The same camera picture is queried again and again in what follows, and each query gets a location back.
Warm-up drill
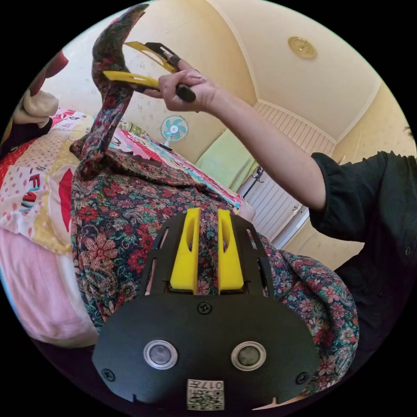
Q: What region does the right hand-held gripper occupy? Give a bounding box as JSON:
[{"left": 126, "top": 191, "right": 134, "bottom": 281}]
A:
[{"left": 102, "top": 41, "right": 197, "bottom": 103}]

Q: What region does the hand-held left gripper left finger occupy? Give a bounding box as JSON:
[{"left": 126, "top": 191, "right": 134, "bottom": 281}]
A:
[{"left": 169, "top": 208, "right": 201, "bottom": 291}]

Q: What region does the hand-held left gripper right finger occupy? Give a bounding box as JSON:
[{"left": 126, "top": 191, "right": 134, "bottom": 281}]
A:
[{"left": 217, "top": 209, "right": 245, "bottom": 291}]

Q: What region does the dark floral patterned shirt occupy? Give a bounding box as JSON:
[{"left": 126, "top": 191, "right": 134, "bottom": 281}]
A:
[{"left": 69, "top": 3, "right": 361, "bottom": 397}]

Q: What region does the person's right forearm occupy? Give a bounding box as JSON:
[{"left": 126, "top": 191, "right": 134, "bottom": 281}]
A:
[{"left": 199, "top": 93, "right": 327, "bottom": 214}]

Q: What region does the person's right hand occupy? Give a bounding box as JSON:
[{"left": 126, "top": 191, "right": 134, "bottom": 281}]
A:
[{"left": 142, "top": 60, "right": 226, "bottom": 114}]

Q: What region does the small white and teal fan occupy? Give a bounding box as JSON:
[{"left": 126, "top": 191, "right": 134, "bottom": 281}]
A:
[{"left": 159, "top": 115, "right": 190, "bottom": 151}]

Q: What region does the white door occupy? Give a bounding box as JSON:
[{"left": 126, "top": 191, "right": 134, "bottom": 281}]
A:
[{"left": 239, "top": 177, "right": 311, "bottom": 249}]

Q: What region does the pile of clothes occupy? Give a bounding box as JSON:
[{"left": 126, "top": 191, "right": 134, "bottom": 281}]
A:
[{"left": 0, "top": 49, "right": 71, "bottom": 158}]

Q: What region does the person's body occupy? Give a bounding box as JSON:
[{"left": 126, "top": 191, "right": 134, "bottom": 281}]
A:
[{"left": 307, "top": 126, "right": 417, "bottom": 397}]

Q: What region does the round gold ceiling lamp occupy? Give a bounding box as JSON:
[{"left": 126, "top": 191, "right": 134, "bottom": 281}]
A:
[{"left": 287, "top": 36, "right": 318, "bottom": 60}]

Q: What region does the bed with printed patchwork quilt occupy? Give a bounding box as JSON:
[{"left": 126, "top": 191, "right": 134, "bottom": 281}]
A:
[{"left": 0, "top": 107, "right": 258, "bottom": 351}]

